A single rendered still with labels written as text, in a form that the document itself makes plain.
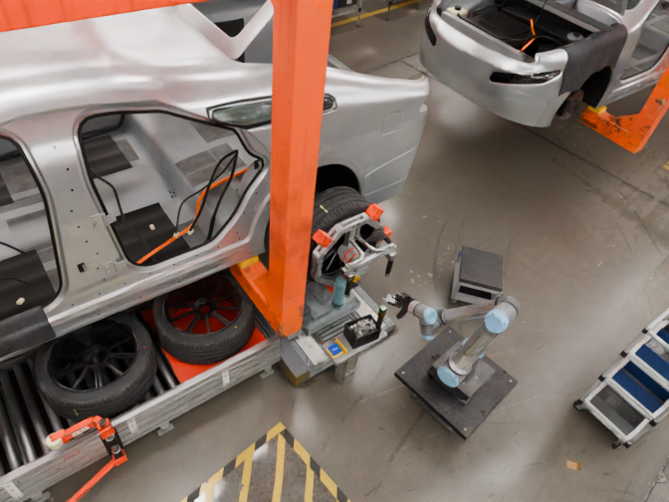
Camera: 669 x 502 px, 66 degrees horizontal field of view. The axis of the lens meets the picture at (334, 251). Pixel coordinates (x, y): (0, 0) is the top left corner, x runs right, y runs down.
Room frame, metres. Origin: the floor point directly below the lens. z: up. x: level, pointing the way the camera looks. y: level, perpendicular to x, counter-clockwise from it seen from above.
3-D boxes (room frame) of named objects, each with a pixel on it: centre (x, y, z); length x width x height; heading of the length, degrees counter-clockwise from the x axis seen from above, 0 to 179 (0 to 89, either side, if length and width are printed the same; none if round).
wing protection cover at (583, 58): (4.75, -2.01, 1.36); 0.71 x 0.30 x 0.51; 132
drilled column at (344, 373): (1.96, -0.20, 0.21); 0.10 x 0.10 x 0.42; 42
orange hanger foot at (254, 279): (2.21, 0.47, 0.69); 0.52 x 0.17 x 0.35; 42
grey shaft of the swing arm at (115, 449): (1.15, 1.10, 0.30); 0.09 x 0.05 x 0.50; 132
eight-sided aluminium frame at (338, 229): (2.38, -0.09, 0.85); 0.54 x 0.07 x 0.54; 132
